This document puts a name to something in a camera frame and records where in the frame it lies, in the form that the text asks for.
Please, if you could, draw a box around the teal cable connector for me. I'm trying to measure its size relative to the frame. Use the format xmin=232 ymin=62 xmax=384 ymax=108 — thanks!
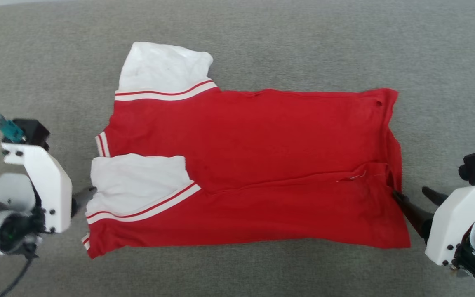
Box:
xmin=0 ymin=114 xmax=26 ymax=144

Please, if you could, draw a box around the red and white garment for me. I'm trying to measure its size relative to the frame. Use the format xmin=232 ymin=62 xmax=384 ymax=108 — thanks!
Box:
xmin=82 ymin=42 xmax=411 ymax=260

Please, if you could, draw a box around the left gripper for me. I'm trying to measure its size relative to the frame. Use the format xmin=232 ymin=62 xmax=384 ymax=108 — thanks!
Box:
xmin=0 ymin=172 xmax=97 ymax=255

